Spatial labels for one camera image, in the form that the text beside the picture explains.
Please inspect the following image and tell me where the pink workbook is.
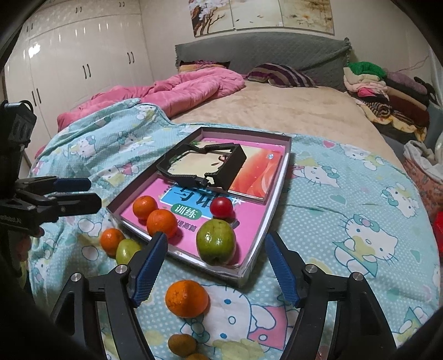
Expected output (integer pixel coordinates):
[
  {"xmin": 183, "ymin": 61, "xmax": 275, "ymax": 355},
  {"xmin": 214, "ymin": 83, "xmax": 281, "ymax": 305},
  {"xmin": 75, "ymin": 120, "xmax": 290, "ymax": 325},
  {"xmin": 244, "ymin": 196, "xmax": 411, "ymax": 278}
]
[{"xmin": 120, "ymin": 137, "xmax": 287, "ymax": 270}]

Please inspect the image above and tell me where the red cloth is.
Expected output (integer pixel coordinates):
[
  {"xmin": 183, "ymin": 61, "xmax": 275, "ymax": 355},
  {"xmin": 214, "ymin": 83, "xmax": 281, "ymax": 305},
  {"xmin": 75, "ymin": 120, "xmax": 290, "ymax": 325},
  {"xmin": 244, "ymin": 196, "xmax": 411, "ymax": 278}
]
[{"xmin": 432, "ymin": 212, "xmax": 443, "ymax": 253}]

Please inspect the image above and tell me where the hello kitty blue blanket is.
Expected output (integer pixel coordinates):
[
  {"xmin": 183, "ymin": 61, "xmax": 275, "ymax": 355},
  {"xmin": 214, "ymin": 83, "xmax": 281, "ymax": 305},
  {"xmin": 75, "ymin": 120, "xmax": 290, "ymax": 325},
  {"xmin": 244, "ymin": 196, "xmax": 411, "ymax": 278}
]
[{"xmin": 31, "ymin": 99, "xmax": 442, "ymax": 359}]

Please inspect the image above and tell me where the grey headboard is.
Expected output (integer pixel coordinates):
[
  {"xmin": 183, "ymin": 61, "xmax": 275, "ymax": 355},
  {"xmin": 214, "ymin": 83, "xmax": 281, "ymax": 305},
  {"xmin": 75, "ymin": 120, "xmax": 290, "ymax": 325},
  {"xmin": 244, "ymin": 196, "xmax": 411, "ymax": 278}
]
[{"xmin": 175, "ymin": 32, "xmax": 351, "ymax": 91}]

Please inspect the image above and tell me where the orange red booklet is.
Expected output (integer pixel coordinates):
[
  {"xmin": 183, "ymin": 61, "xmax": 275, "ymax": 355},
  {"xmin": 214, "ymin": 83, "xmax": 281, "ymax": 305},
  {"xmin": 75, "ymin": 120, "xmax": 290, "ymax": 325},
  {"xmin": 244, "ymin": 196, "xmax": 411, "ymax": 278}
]
[{"xmin": 229, "ymin": 145, "xmax": 283, "ymax": 202}]

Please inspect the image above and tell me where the black plastic frame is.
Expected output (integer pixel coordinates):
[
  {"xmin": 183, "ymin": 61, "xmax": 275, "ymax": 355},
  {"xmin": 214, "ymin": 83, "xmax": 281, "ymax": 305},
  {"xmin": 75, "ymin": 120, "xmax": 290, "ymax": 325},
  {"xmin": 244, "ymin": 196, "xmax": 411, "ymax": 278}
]
[{"xmin": 156, "ymin": 143, "xmax": 247, "ymax": 192}]

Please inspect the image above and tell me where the small tangerine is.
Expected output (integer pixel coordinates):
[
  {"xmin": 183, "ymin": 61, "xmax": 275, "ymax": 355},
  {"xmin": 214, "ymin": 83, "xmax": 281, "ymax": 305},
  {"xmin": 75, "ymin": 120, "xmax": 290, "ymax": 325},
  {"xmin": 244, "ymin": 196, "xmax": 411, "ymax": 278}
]
[
  {"xmin": 100, "ymin": 228, "xmax": 125, "ymax": 257},
  {"xmin": 132, "ymin": 196, "xmax": 158, "ymax": 220},
  {"xmin": 146, "ymin": 209, "xmax": 178, "ymax": 239}
]

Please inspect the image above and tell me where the brown kiwi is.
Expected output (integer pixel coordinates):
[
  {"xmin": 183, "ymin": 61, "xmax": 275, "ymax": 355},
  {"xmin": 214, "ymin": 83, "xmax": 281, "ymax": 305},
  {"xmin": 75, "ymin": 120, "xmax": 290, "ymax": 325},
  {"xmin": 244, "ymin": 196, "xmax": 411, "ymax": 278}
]
[
  {"xmin": 186, "ymin": 353, "xmax": 210, "ymax": 360},
  {"xmin": 168, "ymin": 334, "xmax": 197, "ymax": 358}
]

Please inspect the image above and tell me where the pink quilt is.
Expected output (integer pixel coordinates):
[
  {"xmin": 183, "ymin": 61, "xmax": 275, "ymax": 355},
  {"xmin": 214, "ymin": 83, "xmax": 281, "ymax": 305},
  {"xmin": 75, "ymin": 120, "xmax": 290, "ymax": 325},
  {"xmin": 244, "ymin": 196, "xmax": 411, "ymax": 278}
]
[{"xmin": 57, "ymin": 66, "xmax": 246, "ymax": 131}]

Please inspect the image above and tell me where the red tomato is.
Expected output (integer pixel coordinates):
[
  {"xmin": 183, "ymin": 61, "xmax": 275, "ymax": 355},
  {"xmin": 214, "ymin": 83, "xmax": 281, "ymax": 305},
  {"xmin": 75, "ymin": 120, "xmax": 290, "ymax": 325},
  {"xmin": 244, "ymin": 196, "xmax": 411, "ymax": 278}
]
[{"xmin": 210, "ymin": 197, "xmax": 233, "ymax": 218}]

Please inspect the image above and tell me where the stack of folded clothes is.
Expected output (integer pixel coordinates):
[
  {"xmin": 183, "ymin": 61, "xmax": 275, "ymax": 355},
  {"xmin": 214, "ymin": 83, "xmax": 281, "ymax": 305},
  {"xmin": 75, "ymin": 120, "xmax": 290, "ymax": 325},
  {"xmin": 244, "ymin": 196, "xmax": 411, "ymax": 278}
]
[{"xmin": 343, "ymin": 61, "xmax": 436, "ymax": 144}]

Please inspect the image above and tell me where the striped purple pillow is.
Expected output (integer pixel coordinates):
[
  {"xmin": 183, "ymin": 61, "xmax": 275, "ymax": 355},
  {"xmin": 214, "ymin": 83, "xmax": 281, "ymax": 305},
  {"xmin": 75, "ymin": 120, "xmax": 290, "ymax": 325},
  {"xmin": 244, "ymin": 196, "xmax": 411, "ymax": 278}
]
[{"xmin": 246, "ymin": 63, "xmax": 316, "ymax": 88}]

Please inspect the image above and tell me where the small green apple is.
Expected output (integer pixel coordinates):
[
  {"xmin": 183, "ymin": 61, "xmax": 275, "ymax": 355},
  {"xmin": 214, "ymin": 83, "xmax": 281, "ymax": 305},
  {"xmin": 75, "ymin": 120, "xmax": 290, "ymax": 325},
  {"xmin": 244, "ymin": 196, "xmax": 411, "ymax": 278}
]
[{"xmin": 115, "ymin": 238, "xmax": 142, "ymax": 265}]

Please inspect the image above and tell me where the large orange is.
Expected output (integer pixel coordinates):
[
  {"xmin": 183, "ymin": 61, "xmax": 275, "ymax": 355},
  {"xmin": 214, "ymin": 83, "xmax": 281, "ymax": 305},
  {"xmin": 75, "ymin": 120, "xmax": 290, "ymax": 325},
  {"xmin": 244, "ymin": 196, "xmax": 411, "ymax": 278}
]
[{"xmin": 164, "ymin": 280, "xmax": 210, "ymax": 319}]

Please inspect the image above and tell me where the floral pillow under quilt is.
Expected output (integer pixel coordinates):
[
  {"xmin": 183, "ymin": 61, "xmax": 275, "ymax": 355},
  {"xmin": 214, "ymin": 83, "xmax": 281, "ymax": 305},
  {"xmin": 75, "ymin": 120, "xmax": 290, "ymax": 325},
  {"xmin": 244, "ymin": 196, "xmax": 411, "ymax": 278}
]
[{"xmin": 178, "ymin": 60, "xmax": 231, "ymax": 73}]

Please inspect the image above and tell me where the white crumpled garment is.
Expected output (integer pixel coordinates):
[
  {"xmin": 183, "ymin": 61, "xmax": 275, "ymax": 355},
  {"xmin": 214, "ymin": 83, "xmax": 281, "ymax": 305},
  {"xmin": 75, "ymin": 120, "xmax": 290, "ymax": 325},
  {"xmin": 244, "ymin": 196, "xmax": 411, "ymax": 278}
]
[{"xmin": 403, "ymin": 140, "xmax": 442, "ymax": 184}]

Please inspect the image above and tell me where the wall painting triptych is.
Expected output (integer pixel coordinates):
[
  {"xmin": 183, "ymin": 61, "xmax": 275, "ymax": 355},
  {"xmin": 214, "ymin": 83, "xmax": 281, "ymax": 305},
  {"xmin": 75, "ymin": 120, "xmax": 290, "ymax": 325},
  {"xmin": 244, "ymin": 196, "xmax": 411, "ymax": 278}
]
[{"xmin": 188, "ymin": 0, "xmax": 334, "ymax": 37}]

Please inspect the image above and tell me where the large green apple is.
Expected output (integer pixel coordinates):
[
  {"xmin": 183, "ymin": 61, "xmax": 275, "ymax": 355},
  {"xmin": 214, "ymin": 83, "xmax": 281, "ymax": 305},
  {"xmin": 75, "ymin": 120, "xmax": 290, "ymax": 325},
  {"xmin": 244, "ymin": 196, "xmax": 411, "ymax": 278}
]
[{"xmin": 196, "ymin": 219, "xmax": 237, "ymax": 266}]

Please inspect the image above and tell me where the white wardrobe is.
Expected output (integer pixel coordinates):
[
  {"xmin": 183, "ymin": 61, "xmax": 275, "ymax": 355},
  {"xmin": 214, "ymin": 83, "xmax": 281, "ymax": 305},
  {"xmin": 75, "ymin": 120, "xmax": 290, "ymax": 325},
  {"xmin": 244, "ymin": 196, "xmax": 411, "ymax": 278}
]
[{"xmin": 4, "ymin": 0, "xmax": 153, "ymax": 162}]

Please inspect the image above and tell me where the beige bed sheet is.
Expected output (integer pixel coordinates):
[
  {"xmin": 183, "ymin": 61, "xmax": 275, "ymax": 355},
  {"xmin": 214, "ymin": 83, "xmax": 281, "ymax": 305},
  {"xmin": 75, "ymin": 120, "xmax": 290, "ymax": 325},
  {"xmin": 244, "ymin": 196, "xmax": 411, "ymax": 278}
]
[{"xmin": 172, "ymin": 82, "xmax": 403, "ymax": 169}]

